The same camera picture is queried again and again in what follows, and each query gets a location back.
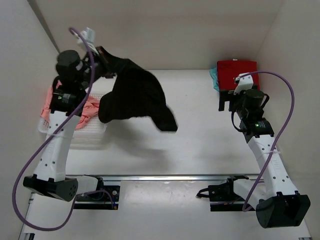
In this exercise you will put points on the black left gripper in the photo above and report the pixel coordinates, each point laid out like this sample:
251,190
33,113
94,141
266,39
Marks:
100,61

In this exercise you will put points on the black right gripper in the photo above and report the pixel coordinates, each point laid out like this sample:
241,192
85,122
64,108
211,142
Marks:
227,96

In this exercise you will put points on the black t-shirt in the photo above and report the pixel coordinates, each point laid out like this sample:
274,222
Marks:
136,93

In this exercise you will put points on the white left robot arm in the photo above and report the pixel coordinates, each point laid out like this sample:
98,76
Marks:
70,91

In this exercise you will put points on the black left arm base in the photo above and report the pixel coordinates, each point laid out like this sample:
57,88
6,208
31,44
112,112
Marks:
107,197

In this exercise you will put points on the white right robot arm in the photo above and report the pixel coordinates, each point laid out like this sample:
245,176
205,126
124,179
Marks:
273,196

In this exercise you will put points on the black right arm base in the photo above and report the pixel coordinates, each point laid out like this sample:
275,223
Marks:
222,197

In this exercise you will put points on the red folded t-shirt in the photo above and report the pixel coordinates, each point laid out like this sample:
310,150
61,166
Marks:
228,70

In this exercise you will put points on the teal folded t-shirt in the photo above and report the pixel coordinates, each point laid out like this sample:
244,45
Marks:
214,75

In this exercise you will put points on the white plastic basket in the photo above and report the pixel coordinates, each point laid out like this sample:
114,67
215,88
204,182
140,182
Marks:
88,137

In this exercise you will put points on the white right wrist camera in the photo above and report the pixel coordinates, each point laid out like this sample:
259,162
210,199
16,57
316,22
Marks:
243,81

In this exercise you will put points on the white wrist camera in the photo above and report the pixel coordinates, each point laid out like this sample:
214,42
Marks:
243,81
88,35

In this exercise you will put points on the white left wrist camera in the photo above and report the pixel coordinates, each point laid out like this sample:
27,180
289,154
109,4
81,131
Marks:
88,35

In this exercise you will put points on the aluminium table rail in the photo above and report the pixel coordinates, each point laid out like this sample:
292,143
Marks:
174,177

